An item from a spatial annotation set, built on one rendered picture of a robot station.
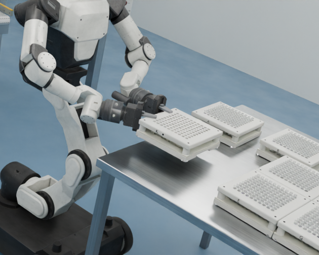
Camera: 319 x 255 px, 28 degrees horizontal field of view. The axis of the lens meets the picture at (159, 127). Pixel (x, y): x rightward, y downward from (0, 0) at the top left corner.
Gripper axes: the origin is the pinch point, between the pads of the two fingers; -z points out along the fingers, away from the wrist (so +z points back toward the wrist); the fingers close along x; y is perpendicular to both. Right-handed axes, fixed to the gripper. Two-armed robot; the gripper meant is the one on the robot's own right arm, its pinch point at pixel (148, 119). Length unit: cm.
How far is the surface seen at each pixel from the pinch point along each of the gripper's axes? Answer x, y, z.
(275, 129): 11, -49, -58
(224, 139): 9.4, -18.6, -33.1
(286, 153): 5, -8, -58
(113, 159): 11.1, 19.6, 9.2
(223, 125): 4.1, -20.4, -31.1
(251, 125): 4, -28, -44
